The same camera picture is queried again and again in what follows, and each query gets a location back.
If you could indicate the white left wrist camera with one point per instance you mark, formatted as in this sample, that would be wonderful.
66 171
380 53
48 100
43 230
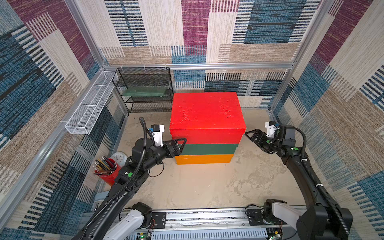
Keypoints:
157 134

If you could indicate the green plastic case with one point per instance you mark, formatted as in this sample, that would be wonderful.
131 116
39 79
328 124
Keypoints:
144 92

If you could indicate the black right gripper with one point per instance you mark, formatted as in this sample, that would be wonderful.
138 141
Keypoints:
263 142

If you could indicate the grey blue stapler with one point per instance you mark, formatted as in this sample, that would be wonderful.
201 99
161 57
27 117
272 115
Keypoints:
99 198

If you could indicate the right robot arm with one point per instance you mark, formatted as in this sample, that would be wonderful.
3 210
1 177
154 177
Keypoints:
312 186

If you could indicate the white wire mesh basket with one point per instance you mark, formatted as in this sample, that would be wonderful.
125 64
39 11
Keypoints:
87 113

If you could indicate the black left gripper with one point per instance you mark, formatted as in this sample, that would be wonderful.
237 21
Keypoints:
173 145

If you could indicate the red pencil cup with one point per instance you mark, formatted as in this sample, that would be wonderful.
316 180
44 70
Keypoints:
110 179

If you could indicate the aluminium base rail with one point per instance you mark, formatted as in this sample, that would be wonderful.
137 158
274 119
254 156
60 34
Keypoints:
224 224

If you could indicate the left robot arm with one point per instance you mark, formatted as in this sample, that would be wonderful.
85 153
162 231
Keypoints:
146 154

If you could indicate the white round device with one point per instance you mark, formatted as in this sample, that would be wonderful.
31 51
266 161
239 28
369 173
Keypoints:
120 158

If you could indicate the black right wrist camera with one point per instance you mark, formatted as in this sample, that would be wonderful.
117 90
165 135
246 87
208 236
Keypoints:
279 131

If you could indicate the black wire mesh shelf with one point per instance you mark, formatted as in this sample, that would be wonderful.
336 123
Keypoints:
152 77

